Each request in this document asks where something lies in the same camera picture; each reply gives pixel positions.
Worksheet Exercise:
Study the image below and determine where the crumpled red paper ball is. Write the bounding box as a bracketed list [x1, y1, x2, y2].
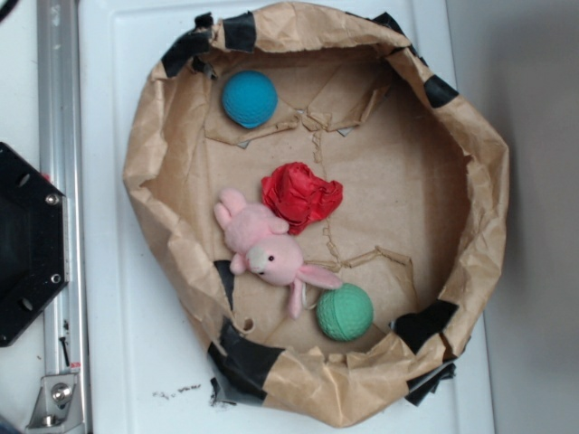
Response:
[261, 162, 343, 235]

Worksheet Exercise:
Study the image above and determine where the green foam ball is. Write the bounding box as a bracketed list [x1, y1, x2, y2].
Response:
[316, 283, 374, 342]

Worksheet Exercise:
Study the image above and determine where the blue foam ball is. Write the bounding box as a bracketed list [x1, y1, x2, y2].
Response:
[222, 71, 278, 128]

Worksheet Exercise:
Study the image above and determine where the pink plush bunny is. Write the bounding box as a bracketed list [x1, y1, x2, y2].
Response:
[214, 188, 342, 319]

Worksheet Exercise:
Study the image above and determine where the brown paper bag tray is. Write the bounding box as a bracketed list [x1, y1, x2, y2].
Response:
[123, 2, 508, 428]

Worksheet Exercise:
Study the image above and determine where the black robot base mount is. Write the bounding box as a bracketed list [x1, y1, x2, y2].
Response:
[0, 143, 67, 347]

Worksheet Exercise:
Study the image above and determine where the aluminium extrusion rail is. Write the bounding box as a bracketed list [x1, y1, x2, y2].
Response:
[37, 1, 93, 433]

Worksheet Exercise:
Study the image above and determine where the metal corner bracket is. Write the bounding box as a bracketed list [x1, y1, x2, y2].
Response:
[25, 373, 83, 433]

